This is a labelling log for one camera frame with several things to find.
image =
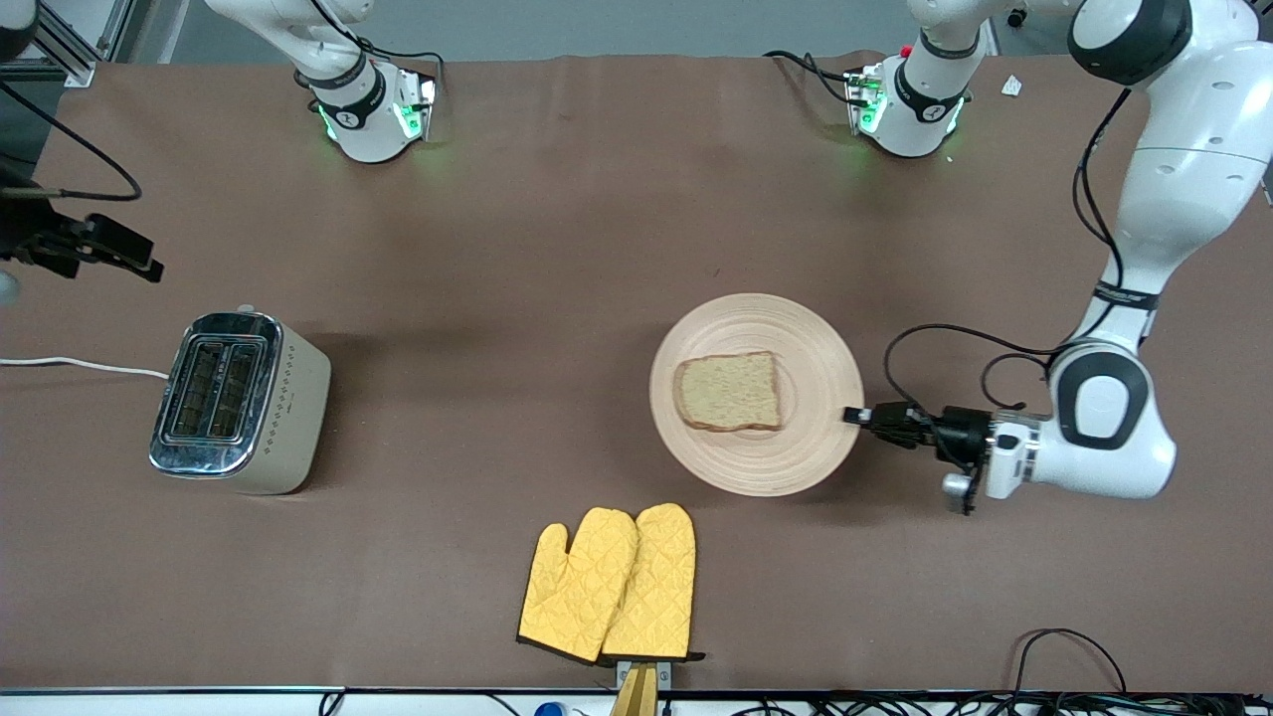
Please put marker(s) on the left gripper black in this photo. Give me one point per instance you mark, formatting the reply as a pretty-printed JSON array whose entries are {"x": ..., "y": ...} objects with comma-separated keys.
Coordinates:
[{"x": 961, "y": 429}]

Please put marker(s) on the small metal bracket plate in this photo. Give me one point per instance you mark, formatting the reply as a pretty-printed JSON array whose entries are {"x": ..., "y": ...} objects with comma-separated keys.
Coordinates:
[{"x": 664, "y": 674}]

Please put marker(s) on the cream and chrome toaster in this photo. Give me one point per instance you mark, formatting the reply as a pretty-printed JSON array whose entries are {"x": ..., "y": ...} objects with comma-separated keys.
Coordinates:
[{"x": 288, "y": 418}]

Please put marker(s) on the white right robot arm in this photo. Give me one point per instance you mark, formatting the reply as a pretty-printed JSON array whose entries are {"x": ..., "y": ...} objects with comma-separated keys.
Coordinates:
[{"x": 368, "y": 129}]

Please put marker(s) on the slice of brown bread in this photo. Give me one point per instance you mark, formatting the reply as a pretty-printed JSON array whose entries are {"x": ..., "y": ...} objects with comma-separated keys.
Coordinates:
[{"x": 726, "y": 391}]

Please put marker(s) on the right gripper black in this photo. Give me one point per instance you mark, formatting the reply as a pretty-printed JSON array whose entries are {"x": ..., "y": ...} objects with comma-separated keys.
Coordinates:
[{"x": 30, "y": 237}]

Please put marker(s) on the metal connector bracket green light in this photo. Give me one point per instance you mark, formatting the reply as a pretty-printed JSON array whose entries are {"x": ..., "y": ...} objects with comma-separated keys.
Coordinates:
[
  {"x": 423, "y": 104},
  {"x": 863, "y": 99}
]

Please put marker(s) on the aluminium frame profile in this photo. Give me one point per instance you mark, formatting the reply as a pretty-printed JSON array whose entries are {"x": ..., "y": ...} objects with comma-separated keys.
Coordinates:
[{"x": 78, "y": 72}]

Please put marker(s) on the round wooden plate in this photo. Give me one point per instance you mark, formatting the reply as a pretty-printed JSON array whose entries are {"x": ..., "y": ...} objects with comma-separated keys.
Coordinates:
[{"x": 796, "y": 447}]

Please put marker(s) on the small white paper scrap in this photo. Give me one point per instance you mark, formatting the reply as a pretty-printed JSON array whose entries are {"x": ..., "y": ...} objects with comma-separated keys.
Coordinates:
[{"x": 1011, "y": 86}]

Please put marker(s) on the yellow quilted oven mitt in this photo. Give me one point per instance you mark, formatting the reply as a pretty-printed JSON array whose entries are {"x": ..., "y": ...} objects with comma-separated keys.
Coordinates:
[
  {"x": 661, "y": 587},
  {"x": 577, "y": 587}
]

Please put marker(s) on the brown table cover sheet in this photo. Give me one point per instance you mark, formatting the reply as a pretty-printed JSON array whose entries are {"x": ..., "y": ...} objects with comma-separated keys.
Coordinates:
[{"x": 636, "y": 199}]

